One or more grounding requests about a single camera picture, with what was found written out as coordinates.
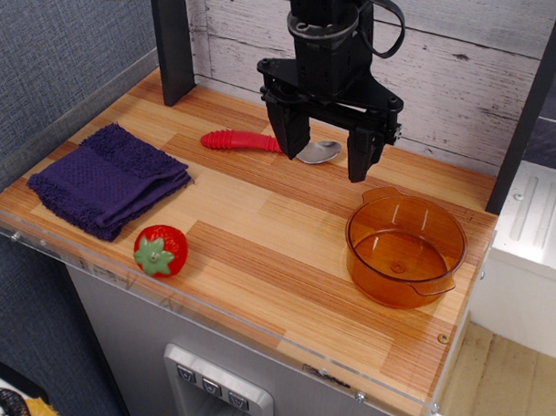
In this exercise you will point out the red toy tomato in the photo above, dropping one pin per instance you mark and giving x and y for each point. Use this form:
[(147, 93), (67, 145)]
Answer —
[(160, 251)]

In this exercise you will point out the folded purple towel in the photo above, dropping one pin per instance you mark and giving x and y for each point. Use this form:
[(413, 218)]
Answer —
[(111, 178)]

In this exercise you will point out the black frame post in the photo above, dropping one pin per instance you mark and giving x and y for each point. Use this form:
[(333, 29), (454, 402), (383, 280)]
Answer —
[(174, 48), (539, 89)]

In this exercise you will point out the black right frame post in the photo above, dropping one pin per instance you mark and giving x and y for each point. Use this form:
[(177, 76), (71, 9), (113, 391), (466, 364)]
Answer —
[(539, 89)]

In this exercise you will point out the orange transparent plastic pot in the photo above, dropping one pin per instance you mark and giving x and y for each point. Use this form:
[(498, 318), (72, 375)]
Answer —
[(403, 251)]

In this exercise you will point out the red-handled metal spoon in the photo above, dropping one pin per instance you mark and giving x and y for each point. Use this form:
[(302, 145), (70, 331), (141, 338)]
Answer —
[(316, 152)]

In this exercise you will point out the grey cabinet with dispenser panel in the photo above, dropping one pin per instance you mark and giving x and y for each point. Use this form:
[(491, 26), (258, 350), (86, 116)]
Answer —
[(168, 363)]

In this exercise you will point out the white appliance at right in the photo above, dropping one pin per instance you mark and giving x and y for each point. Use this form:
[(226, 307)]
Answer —
[(515, 294)]

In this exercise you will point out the black left frame post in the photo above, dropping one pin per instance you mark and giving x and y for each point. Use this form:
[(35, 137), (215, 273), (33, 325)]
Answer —
[(174, 48)]

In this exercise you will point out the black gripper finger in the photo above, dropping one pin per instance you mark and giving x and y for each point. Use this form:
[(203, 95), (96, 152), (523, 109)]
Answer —
[(365, 148), (290, 123)]

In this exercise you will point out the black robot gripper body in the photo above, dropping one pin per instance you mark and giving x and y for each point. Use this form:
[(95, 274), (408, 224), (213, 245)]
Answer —
[(330, 76)]

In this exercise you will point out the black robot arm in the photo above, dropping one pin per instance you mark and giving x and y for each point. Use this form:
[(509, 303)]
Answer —
[(342, 12)]

